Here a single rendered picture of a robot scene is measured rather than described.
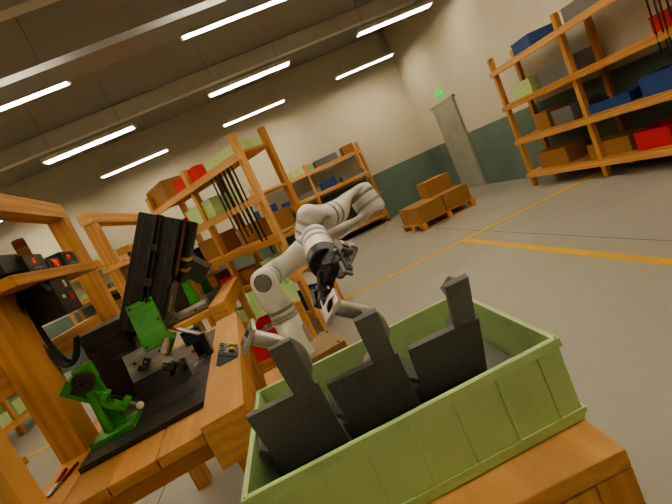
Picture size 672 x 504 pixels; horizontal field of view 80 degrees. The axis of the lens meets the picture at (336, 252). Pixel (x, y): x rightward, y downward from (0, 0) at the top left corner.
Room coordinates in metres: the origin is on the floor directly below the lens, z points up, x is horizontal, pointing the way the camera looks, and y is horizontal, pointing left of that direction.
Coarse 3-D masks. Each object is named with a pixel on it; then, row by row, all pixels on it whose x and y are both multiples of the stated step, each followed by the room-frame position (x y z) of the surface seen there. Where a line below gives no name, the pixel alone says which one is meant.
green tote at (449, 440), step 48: (528, 336) 0.74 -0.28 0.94; (480, 384) 0.64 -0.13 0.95; (528, 384) 0.66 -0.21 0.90; (384, 432) 0.63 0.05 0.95; (432, 432) 0.64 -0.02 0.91; (480, 432) 0.65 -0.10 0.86; (528, 432) 0.65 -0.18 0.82; (288, 480) 0.62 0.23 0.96; (336, 480) 0.62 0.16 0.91; (384, 480) 0.63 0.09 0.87; (432, 480) 0.64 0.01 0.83
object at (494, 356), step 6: (486, 342) 0.96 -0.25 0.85; (486, 348) 0.93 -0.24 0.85; (492, 348) 0.92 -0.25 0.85; (486, 354) 0.90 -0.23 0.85; (492, 354) 0.89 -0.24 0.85; (498, 354) 0.88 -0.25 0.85; (504, 354) 0.87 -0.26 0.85; (486, 360) 0.88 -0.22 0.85; (492, 360) 0.87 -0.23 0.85; (498, 360) 0.86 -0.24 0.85; (504, 360) 0.85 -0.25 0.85; (492, 366) 0.85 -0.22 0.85; (342, 426) 0.88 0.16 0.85
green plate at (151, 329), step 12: (144, 300) 1.72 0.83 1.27; (132, 312) 1.70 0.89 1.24; (144, 312) 1.71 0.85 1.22; (156, 312) 1.71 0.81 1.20; (132, 324) 1.69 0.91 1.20; (144, 324) 1.69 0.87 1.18; (156, 324) 1.69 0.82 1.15; (144, 336) 1.67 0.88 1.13; (156, 336) 1.68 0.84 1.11; (144, 348) 1.66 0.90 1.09
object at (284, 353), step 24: (288, 360) 0.70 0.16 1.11; (288, 384) 0.72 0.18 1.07; (312, 384) 0.73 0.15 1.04; (264, 408) 0.72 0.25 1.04; (288, 408) 0.73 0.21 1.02; (312, 408) 0.74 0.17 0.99; (264, 432) 0.73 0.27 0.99; (288, 432) 0.75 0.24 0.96; (312, 432) 0.76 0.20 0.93; (336, 432) 0.77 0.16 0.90; (288, 456) 0.76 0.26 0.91; (312, 456) 0.78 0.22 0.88
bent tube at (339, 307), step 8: (328, 296) 0.72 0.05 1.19; (336, 296) 0.69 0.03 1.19; (328, 304) 0.72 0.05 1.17; (336, 304) 0.69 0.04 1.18; (344, 304) 0.71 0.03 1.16; (352, 304) 0.71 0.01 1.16; (360, 304) 0.73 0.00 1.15; (328, 312) 0.71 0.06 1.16; (336, 312) 0.70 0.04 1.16; (344, 312) 0.70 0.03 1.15; (352, 312) 0.71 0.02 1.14; (328, 320) 0.70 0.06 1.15; (384, 320) 0.74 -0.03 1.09; (384, 328) 0.74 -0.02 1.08; (368, 360) 0.77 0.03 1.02
